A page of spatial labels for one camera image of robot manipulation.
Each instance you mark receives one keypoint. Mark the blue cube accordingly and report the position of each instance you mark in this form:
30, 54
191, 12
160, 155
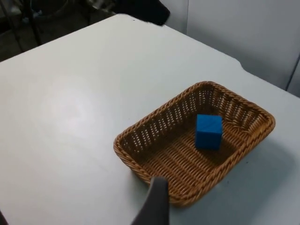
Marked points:
208, 136

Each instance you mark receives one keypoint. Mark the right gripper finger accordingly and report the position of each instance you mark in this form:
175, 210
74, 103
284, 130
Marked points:
156, 204

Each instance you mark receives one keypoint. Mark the brown wicker basket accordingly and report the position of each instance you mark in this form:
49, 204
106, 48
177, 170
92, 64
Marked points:
178, 168

